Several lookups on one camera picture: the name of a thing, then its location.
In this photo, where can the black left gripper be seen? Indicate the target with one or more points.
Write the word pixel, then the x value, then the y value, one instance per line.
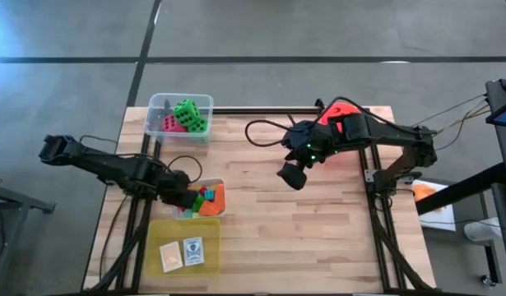
pixel 170 191

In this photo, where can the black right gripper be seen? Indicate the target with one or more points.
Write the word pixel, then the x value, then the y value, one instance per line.
pixel 291 176

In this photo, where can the pale green toy brick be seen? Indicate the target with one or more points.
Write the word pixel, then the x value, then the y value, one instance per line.
pixel 187 214

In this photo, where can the orange toy brick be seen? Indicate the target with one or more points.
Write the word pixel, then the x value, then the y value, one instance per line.
pixel 211 209

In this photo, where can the green foam die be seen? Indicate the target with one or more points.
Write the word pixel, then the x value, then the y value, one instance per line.
pixel 199 126
pixel 187 112

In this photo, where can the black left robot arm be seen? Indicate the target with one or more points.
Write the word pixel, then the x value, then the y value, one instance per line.
pixel 112 164

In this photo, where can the red toy brick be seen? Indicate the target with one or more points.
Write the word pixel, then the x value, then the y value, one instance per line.
pixel 202 191

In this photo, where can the teal toy brick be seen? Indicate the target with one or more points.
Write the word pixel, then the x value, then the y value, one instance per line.
pixel 209 195

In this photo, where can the yellow plastic tray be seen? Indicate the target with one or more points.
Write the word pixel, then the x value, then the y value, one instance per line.
pixel 154 234

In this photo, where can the white plastic bin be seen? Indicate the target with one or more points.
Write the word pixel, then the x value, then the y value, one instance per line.
pixel 220 181

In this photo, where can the blue playing card box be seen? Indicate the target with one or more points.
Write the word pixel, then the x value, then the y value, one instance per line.
pixel 193 251

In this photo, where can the white wrapped card box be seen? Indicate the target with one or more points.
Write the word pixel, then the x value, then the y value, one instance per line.
pixel 171 257

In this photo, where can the red foam die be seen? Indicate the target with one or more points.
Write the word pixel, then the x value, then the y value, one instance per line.
pixel 170 123

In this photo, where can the clear plastic container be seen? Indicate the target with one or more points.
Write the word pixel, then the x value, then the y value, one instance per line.
pixel 154 123

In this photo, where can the orange pumpkin-face bucket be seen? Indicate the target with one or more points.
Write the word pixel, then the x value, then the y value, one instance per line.
pixel 335 113

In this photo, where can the small orange object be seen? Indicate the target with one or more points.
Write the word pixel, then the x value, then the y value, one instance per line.
pixel 423 191

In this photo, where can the white paper sheet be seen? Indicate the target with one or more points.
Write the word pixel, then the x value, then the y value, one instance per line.
pixel 442 214

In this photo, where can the black diagonal bar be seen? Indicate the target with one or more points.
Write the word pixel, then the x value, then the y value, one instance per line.
pixel 462 189

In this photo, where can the white cylindrical object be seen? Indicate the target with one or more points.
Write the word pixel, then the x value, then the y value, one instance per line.
pixel 481 229

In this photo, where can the black side desk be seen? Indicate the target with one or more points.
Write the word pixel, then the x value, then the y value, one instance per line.
pixel 505 197

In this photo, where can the blue-screen laptop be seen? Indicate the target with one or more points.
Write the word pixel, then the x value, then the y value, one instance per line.
pixel 503 115

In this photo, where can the black metal cart frame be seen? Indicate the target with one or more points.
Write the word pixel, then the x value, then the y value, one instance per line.
pixel 14 201

